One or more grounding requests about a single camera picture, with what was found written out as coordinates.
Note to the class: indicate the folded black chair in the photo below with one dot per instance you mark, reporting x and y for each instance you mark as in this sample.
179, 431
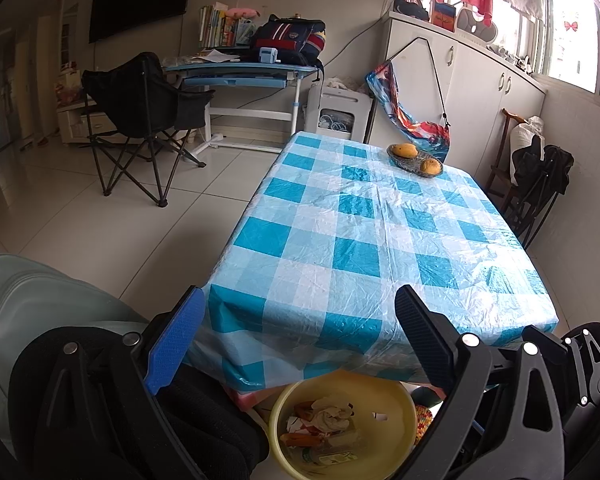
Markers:
542, 180

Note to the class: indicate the yellow plastic basin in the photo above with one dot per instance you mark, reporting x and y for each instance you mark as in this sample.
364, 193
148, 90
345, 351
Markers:
390, 410

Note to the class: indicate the curved orange peel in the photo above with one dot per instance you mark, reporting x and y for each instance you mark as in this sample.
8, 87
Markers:
302, 440

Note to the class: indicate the black television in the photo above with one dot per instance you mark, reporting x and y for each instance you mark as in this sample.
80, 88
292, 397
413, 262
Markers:
140, 0

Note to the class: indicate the clear plastic bottle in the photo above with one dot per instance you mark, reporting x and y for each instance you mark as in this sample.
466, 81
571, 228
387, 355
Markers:
332, 452

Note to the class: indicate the blue study desk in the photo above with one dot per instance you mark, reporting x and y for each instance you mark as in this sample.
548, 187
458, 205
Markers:
240, 80

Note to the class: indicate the brown wooden chair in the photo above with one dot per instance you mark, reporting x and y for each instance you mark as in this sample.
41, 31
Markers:
505, 150

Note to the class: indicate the blue white checked tablecloth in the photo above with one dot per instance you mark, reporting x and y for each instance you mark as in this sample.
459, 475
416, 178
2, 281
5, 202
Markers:
380, 240

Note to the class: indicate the white low cabinet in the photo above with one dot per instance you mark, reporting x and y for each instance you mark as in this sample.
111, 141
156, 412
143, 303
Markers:
75, 122

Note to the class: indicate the row of books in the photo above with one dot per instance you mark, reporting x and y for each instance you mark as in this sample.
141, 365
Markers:
215, 27

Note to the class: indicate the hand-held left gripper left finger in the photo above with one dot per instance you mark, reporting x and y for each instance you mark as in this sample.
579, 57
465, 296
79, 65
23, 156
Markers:
175, 340

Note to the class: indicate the loose white papers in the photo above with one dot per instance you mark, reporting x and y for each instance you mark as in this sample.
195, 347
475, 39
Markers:
220, 56

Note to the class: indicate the red window sticker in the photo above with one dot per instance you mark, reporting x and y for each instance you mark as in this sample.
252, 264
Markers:
572, 26

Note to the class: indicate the white framed window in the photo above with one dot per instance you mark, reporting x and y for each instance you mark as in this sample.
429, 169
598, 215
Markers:
575, 25

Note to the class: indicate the red white snack wrapper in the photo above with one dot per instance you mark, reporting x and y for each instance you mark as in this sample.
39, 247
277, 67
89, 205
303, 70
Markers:
300, 417

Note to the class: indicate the white plastic bag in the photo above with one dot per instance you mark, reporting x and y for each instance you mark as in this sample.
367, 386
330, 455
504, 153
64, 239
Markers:
527, 132

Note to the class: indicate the black shoes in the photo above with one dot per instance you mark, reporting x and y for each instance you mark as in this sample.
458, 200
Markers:
410, 9

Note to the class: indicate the dark blue striped backpack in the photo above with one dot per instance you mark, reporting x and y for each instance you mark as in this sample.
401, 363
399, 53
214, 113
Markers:
287, 40

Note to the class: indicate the white rounded plastic rack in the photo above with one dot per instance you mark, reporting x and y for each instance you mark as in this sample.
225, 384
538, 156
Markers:
472, 16

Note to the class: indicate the yellow mango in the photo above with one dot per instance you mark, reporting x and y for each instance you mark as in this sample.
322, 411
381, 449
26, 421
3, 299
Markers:
403, 150
431, 166

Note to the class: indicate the row of small ornaments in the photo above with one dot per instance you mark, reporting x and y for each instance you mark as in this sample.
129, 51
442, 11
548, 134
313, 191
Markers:
510, 59

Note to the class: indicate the white tissue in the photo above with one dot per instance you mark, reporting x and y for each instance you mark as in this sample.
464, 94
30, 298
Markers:
332, 410

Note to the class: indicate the colourful knitted cushion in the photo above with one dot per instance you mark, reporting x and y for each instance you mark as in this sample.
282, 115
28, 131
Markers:
422, 425

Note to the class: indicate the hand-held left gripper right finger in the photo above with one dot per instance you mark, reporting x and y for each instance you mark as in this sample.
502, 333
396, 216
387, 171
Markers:
422, 332

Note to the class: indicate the pink plush toy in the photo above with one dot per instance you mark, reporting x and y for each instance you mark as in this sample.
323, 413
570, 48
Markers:
242, 11

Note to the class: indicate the crumpled white cloth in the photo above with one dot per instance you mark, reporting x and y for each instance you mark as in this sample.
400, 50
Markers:
342, 84

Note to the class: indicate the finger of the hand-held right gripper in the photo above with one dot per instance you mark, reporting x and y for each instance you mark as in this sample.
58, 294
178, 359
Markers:
587, 360

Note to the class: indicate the orange blue printed box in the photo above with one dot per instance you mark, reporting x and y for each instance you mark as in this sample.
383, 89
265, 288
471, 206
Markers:
444, 14

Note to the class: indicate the white plastic stool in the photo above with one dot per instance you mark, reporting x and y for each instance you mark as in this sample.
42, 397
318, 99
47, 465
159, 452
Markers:
337, 105

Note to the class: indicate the pale green plastic chair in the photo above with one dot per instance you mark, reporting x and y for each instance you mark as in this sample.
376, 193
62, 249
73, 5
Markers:
40, 295

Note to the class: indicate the black folding camp chair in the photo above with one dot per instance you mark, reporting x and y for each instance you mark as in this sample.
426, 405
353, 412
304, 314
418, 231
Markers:
135, 105

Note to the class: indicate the small blue pencil sharpener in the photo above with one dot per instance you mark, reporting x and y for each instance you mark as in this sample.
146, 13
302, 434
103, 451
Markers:
269, 55

